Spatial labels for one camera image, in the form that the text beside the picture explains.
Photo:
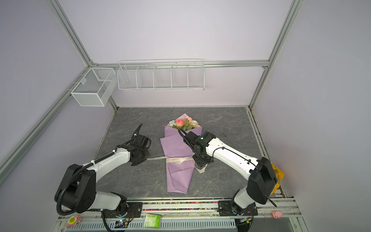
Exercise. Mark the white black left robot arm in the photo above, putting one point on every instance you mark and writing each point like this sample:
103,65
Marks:
77,191

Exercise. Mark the yellow snack bag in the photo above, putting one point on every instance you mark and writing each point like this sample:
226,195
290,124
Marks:
279,175

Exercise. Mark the pink green round toy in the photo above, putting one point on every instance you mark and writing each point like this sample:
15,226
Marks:
72,221

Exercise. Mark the cream fake rose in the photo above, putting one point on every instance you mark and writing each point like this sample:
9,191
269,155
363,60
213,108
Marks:
194,124

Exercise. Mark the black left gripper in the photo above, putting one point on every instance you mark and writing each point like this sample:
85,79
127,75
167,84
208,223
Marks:
147,155

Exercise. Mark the white vented cable duct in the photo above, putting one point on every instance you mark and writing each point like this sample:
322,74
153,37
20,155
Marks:
167,225

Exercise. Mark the white mesh box basket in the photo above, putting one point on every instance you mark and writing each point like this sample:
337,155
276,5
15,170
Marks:
95,87

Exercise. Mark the green small packet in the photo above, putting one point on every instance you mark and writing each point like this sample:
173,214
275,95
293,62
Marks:
152,221

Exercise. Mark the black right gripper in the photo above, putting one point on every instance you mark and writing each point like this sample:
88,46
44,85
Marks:
199,162

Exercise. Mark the pink purple wrapping paper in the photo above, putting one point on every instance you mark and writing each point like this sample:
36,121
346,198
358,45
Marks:
178,175

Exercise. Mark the white wire shelf basket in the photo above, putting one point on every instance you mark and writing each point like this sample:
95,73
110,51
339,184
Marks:
163,74

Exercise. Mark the aluminium enclosure frame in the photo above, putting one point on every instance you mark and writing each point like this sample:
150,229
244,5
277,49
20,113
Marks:
38,63

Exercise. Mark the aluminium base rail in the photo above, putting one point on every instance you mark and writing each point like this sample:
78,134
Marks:
205,208

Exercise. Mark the red pink fake rose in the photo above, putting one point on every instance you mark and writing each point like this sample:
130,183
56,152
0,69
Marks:
179,123

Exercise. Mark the cream printed ribbon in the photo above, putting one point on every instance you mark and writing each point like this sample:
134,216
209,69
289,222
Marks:
180,161

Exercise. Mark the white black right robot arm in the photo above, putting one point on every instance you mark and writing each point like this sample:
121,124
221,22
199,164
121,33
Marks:
259,173

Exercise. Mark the small pink pig toy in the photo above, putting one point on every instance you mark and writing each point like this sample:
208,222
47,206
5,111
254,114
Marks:
277,214

